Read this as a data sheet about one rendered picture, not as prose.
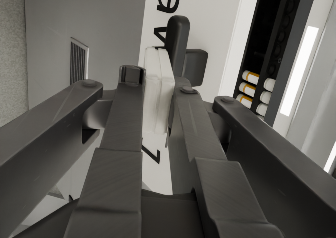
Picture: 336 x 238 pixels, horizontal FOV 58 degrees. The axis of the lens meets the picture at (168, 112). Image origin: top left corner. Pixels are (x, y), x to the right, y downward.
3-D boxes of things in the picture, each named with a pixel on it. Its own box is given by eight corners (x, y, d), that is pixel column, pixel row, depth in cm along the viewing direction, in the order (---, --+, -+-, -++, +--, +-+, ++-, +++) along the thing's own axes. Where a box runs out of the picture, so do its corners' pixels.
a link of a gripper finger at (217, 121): (175, 109, 13) (241, 116, 14) (168, 74, 18) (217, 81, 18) (170, 138, 14) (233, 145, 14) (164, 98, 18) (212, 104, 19)
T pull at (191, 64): (152, 114, 23) (163, 121, 22) (167, 13, 20) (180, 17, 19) (187, 108, 25) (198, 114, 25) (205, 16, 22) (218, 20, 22)
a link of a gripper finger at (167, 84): (160, 79, 14) (175, 81, 14) (156, 47, 21) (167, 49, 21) (152, 134, 16) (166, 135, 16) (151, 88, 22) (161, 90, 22)
